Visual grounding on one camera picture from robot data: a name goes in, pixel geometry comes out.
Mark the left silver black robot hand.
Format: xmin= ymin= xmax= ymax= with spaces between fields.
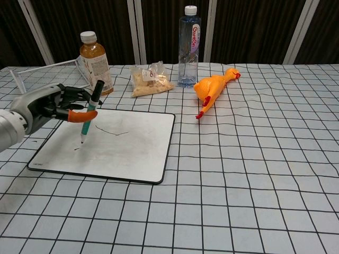
xmin=10 ymin=83 xmax=103 ymax=135

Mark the green whiteboard marker black cap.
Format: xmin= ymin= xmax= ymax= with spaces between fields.
xmin=80 ymin=79 xmax=104 ymax=144

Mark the orange juice bottle white cap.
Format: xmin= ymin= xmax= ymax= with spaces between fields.
xmin=79 ymin=31 xmax=114 ymax=96

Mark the clear bag of snack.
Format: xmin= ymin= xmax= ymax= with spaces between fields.
xmin=129 ymin=61 xmax=175 ymax=98

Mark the clear water bottle white cap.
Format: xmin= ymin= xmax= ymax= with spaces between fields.
xmin=177 ymin=5 xmax=202 ymax=88

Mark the orange rubber chicken toy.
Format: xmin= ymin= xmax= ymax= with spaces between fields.
xmin=193 ymin=67 xmax=242 ymax=120

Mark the white black grid tablecloth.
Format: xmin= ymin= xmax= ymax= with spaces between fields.
xmin=0 ymin=62 xmax=339 ymax=254

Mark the white wire mesh rack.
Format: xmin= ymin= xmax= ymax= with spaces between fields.
xmin=10 ymin=56 xmax=94 ymax=94

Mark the white screen frame post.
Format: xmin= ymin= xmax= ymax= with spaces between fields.
xmin=283 ymin=0 xmax=316 ymax=65
xmin=203 ymin=0 xmax=218 ymax=63
xmin=17 ymin=0 xmax=55 ymax=65
xmin=126 ymin=0 xmax=147 ymax=65

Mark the white board black frame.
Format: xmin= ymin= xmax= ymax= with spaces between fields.
xmin=26 ymin=107 xmax=176 ymax=185

